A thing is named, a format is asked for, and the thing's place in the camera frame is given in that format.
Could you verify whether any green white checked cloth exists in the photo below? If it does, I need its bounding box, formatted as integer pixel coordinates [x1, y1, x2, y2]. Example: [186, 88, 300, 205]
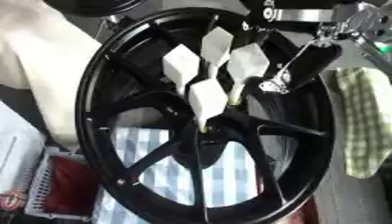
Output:
[333, 66, 392, 179]

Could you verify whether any white lattice basket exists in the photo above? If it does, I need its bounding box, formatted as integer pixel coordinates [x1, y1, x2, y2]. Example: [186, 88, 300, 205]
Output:
[23, 147, 97, 221]

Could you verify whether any beige cloth sheet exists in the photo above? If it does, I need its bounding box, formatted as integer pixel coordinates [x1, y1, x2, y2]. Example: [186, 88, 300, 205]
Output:
[0, 0, 104, 144]

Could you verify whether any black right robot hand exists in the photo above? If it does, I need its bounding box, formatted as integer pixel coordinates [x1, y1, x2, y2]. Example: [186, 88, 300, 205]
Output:
[237, 0, 345, 95]

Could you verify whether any white box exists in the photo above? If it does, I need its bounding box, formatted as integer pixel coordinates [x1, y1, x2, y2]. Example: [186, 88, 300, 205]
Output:
[0, 100, 49, 194]

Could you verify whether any black round object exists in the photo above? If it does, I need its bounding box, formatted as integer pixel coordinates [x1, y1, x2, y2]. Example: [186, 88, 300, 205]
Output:
[41, 0, 146, 18]

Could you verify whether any dark red item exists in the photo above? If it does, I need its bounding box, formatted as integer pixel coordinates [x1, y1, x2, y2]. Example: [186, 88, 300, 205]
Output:
[44, 157, 102, 216]

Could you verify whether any white pin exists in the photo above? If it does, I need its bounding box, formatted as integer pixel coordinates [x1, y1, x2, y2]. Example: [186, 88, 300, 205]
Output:
[160, 43, 202, 97]
[186, 78, 230, 134]
[199, 26, 236, 83]

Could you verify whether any black spoked wheel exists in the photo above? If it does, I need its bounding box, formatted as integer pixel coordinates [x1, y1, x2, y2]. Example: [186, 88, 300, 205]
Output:
[73, 6, 339, 224]

